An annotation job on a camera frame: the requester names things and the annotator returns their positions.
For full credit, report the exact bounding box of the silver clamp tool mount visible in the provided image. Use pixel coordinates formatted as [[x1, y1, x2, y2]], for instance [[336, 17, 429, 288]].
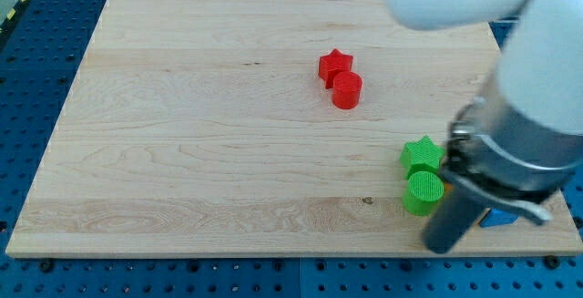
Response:
[[439, 77, 582, 225]]

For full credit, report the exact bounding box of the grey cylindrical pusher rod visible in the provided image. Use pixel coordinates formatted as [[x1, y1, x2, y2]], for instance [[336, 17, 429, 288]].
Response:
[[422, 185, 485, 254]]

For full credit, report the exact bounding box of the green cylinder block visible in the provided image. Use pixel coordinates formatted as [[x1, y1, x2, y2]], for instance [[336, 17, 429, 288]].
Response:
[[402, 171, 445, 216]]

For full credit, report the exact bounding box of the green star block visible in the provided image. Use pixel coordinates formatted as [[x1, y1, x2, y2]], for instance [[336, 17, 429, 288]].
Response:
[[399, 136, 445, 180]]

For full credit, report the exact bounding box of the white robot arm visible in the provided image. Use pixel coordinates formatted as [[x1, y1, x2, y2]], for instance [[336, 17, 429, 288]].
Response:
[[386, 0, 582, 253]]

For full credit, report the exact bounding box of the blue block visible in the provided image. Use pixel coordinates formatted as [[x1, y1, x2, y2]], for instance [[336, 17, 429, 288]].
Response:
[[478, 209, 518, 228]]

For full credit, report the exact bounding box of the red cylinder block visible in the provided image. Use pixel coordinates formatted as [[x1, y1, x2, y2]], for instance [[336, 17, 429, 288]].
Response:
[[332, 71, 363, 109]]

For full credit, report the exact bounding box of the red star block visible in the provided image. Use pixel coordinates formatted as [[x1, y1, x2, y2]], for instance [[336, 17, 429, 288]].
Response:
[[318, 48, 353, 89]]

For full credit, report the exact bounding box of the wooden board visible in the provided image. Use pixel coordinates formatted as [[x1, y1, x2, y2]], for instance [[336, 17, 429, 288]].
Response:
[[5, 0, 583, 259]]

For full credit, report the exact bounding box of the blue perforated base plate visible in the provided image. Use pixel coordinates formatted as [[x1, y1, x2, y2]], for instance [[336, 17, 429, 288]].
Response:
[[1, 0, 582, 297]]

